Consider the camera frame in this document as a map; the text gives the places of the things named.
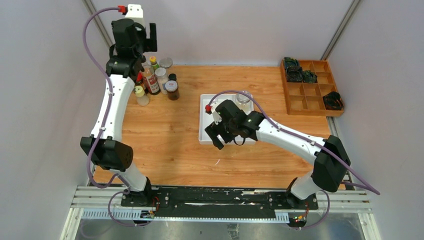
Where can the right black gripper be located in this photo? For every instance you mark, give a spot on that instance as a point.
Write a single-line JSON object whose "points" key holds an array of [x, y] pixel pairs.
{"points": [[213, 131]]}

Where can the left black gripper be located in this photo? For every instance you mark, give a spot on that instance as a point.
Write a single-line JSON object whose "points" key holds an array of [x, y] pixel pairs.
{"points": [[149, 44]]}

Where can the white divided plastic tray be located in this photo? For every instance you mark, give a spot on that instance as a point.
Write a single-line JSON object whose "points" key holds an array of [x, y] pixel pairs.
{"points": [[225, 105]]}

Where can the clear lidded glass jar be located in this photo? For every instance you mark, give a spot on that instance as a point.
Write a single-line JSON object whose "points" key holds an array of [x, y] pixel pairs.
{"points": [[243, 102]]}

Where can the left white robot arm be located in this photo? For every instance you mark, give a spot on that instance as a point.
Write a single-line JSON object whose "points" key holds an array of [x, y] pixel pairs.
{"points": [[104, 147]]}

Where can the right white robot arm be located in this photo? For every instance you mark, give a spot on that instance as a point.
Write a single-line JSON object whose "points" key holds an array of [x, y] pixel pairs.
{"points": [[327, 155]]}

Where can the yellow-cap green bottle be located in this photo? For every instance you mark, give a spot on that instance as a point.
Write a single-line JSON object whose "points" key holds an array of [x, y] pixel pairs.
{"points": [[154, 63]]}

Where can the silver-lid glass jar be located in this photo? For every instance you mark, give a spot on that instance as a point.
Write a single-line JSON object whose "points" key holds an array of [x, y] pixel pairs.
{"points": [[166, 63]]}

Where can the white-lid spice shaker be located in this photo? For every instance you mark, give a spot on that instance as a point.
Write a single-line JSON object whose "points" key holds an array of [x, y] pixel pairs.
{"points": [[162, 79]]}

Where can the black-cap clear sauce bottle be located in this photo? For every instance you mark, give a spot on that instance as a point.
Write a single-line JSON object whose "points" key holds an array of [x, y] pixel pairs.
{"points": [[150, 79]]}

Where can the red-lid sauce jar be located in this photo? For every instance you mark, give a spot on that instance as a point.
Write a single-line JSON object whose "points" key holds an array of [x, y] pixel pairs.
{"points": [[140, 82]]}

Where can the small black-cap bottle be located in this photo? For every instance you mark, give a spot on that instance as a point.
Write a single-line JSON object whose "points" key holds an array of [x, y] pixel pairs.
{"points": [[172, 77]]}

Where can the brown jar white lid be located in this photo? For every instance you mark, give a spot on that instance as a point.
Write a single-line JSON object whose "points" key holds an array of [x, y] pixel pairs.
{"points": [[172, 89]]}

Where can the yellow-cap small bottle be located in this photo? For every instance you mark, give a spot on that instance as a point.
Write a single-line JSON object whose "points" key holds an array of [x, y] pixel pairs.
{"points": [[141, 96]]}

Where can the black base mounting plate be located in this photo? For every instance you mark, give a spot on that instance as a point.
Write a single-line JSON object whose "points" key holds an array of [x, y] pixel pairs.
{"points": [[213, 203]]}

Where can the wooden compartment organizer box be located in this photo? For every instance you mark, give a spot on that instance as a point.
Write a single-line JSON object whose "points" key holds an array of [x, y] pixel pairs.
{"points": [[307, 99]]}

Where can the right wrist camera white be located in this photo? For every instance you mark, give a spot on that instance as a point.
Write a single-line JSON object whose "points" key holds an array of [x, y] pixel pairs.
{"points": [[217, 119]]}

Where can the green cable bundle small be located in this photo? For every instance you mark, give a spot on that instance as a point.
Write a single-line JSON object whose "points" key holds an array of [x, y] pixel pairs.
{"points": [[309, 77]]}

